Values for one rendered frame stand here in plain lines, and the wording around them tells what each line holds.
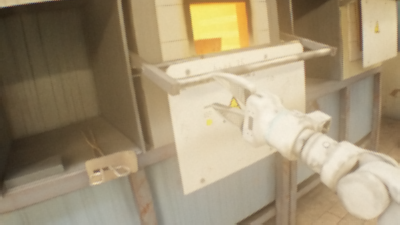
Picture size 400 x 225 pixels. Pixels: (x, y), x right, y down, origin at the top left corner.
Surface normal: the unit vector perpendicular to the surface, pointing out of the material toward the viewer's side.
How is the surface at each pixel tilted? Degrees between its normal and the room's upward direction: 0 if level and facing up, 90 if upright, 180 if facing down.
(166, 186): 90
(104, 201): 90
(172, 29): 90
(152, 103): 90
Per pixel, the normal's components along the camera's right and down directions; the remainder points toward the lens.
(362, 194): -0.81, 0.18
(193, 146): 0.54, 0.14
